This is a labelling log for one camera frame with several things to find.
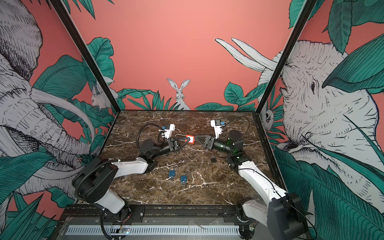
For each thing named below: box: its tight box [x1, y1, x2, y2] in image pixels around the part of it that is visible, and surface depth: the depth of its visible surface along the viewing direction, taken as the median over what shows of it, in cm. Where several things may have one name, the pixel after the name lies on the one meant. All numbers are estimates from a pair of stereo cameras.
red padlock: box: [175, 134, 196, 145], surface depth 73 cm
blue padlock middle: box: [180, 175, 188, 185], surface depth 86 cm
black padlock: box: [210, 155, 217, 163], surface depth 97 cm
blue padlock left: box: [168, 170, 176, 180], surface depth 88 cm
